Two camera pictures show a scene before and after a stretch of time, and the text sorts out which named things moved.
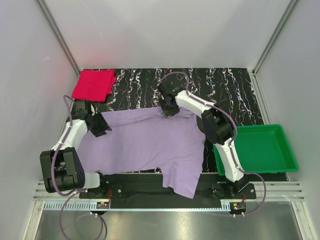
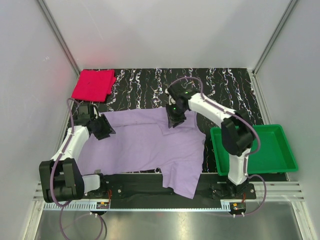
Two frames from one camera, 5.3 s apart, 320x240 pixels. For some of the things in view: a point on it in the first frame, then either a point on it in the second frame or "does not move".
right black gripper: (165, 112) -> (173, 120)
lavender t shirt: (148, 140) does not move
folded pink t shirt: (93, 85) does not move
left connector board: (102, 205) does not move
